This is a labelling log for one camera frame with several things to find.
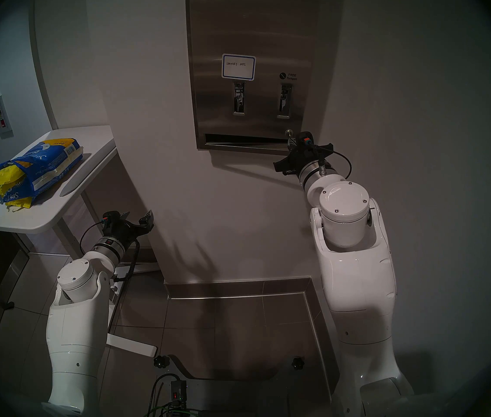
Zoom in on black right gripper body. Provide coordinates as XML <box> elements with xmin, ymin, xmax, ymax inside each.
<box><xmin>291</xmin><ymin>149</ymin><xmax>322</xmax><ymax>175</ymax></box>

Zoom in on white handwritten label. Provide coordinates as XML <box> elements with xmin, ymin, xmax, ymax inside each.
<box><xmin>221</xmin><ymin>53</ymin><xmax>257</xmax><ymax>81</ymax></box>

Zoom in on green cable bundle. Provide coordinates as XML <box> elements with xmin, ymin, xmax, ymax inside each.
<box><xmin>145</xmin><ymin>401</ymin><xmax>205</xmax><ymax>417</ymax></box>

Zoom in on white overbed table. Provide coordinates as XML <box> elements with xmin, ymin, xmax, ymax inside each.
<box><xmin>0</xmin><ymin>125</ymin><xmax>161</xmax><ymax>358</ymax></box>

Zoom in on stainless steel dispenser door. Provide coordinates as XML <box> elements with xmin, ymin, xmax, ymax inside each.
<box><xmin>186</xmin><ymin>0</ymin><xmax>320</xmax><ymax>156</ymax></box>

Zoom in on thick black coiled cable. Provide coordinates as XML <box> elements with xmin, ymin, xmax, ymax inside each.
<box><xmin>112</xmin><ymin>240</ymin><xmax>141</xmax><ymax>283</ymax></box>

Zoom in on black power box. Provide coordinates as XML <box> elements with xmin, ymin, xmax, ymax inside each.
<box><xmin>170</xmin><ymin>379</ymin><xmax>188</xmax><ymax>404</ymax></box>

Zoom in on wall fire extinguisher cabinet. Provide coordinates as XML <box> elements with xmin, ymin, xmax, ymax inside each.
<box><xmin>0</xmin><ymin>95</ymin><xmax>14</xmax><ymax>139</ymax></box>

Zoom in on thin black right camera cable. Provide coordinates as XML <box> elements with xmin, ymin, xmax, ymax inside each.
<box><xmin>313</xmin><ymin>145</ymin><xmax>353</xmax><ymax>180</ymax></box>

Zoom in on grey robot base platform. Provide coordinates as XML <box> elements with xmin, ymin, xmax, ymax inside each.
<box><xmin>154</xmin><ymin>354</ymin><xmax>335</xmax><ymax>417</ymax></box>

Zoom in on blue pad package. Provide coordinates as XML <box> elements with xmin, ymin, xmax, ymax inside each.
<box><xmin>0</xmin><ymin>138</ymin><xmax>84</xmax><ymax>209</ymax></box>

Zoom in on thin black camera cable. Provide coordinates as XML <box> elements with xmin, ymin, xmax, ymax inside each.
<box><xmin>79</xmin><ymin>220</ymin><xmax>108</xmax><ymax>256</ymax></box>
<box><xmin>313</xmin><ymin>145</ymin><xmax>353</xmax><ymax>180</ymax></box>

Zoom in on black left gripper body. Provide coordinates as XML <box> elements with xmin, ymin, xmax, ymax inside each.
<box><xmin>113</xmin><ymin>220</ymin><xmax>142</xmax><ymax>247</ymax></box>

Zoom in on black base cable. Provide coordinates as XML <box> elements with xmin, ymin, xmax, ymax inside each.
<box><xmin>148</xmin><ymin>374</ymin><xmax>181</xmax><ymax>417</ymax></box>

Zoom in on thin black left camera cable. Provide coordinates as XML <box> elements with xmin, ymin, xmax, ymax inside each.
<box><xmin>79</xmin><ymin>220</ymin><xmax>108</xmax><ymax>256</ymax></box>

